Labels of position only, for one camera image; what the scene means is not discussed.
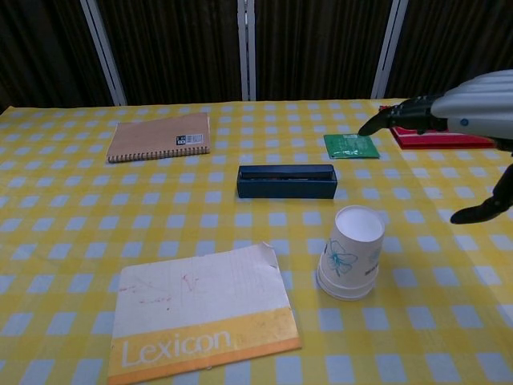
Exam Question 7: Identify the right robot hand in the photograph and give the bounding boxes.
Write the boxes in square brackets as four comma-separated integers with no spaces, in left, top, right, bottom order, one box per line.
[357,70,513,225]

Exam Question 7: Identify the white paper cup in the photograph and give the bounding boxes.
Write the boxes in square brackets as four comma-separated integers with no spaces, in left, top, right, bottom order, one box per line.
[318,280,378,297]
[318,205,386,292]

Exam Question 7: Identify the red desk calendar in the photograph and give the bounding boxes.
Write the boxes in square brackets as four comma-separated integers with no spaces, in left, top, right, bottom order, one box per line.
[378,104,496,151]

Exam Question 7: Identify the dark ribbed partition panel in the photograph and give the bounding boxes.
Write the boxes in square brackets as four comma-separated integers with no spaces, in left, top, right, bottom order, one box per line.
[254,0,392,102]
[0,0,117,110]
[386,0,513,99]
[98,0,245,107]

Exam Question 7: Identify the green foil packet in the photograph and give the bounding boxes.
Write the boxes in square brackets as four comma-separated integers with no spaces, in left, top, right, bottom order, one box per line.
[323,132,381,160]

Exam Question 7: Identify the dark blue long box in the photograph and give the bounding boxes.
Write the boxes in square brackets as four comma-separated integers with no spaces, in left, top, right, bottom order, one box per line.
[236,164,337,201]

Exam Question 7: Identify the yellow checkered tablecloth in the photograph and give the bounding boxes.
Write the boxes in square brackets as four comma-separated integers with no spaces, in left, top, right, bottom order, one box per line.
[0,98,513,385]

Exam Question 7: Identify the brown spiral notebook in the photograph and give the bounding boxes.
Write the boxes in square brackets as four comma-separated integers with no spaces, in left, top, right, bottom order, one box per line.
[106,111,212,164]

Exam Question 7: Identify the white yellow Lexicon book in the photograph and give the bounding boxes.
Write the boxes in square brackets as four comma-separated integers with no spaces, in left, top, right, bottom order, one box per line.
[107,241,304,385]

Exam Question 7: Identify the white partition post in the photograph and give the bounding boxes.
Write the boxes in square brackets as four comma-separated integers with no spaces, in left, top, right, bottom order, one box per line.
[238,0,257,102]
[370,0,408,99]
[79,0,127,107]

